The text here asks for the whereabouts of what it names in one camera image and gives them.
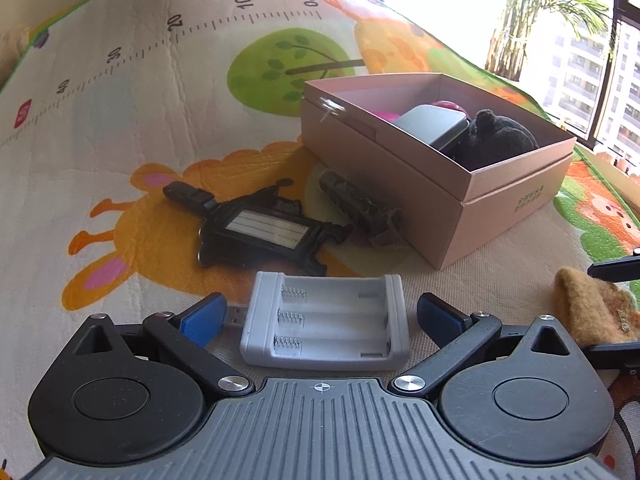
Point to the silver metal tin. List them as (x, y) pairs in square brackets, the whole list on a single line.
[(425, 125)]

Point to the grey battery case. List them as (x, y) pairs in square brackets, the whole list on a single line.
[(325, 320)]

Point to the black window frame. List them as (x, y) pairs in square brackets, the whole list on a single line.
[(612, 60)]

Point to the black plush toy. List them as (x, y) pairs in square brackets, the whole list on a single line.
[(495, 140)]

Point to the pink mesh toy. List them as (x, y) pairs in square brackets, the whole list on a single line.
[(385, 115)]

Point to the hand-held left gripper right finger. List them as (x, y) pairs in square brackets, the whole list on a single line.
[(440, 320)]

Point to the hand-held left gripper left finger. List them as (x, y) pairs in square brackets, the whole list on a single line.
[(200, 321)]

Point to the pink cardboard box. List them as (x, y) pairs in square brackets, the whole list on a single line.
[(500, 200)]

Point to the black luggage tag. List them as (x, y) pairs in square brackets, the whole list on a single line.
[(265, 232)]

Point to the apartment building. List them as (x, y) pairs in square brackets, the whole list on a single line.
[(580, 75)]

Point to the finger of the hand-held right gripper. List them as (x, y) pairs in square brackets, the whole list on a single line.
[(620, 267), (610, 351)]

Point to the dark plastic packet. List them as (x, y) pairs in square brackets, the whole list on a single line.
[(360, 205)]

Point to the palm plant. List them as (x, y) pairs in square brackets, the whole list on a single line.
[(535, 5)]

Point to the tan felt toy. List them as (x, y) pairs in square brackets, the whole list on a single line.
[(590, 305)]

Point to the printed play mat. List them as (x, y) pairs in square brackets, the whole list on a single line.
[(150, 110)]

